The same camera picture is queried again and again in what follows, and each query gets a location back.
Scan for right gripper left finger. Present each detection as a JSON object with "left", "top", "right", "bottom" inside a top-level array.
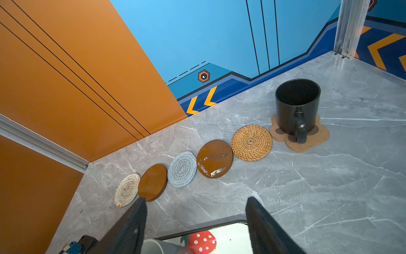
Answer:
[{"left": 90, "top": 198, "right": 148, "bottom": 254}]

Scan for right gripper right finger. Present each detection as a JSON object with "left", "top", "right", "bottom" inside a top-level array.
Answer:
[{"left": 245, "top": 197, "right": 306, "bottom": 254}]

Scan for light brown wooden coaster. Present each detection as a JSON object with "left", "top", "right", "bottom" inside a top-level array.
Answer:
[{"left": 139, "top": 164, "right": 168, "bottom": 202}]

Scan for blue grey woven coaster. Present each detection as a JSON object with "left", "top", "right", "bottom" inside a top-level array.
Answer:
[{"left": 167, "top": 151, "right": 197, "bottom": 188}]

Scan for dark brown worn coaster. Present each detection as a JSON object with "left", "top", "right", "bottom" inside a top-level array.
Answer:
[{"left": 197, "top": 140, "right": 233, "bottom": 179}]

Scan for tan rattan coaster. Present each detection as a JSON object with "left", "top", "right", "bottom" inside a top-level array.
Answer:
[{"left": 231, "top": 125, "right": 272, "bottom": 162}]

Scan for paw shaped wooden coaster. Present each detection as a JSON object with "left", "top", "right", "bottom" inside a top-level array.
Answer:
[{"left": 269, "top": 115, "right": 330, "bottom": 153}]

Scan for black mug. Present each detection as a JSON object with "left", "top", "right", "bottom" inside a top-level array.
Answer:
[{"left": 275, "top": 79, "right": 321, "bottom": 144}]

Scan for grey mug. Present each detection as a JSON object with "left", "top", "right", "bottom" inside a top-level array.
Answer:
[{"left": 141, "top": 239, "right": 193, "bottom": 254}]

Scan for white strawberry serving tray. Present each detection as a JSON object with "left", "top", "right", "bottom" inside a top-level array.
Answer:
[{"left": 157, "top": 214, "right": 253, "bottom": 254}]

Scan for left aluminium corner post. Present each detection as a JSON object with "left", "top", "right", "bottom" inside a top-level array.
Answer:
[{"left": 1, "top": 115, "right": 89, "bottom": 173}]

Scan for aluminium corner post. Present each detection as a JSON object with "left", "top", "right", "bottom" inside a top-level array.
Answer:
[
  {"left": 334, "top": 0, "right": 370, "bottom": 58},
  {"left": 1, "top": 115, "right": 89, "bottom": 173}
]

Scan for right aluminium corner post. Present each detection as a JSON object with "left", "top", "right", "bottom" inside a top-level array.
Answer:
[{"left": 334, "top": 0, "right": 370, "bottom": 58}]

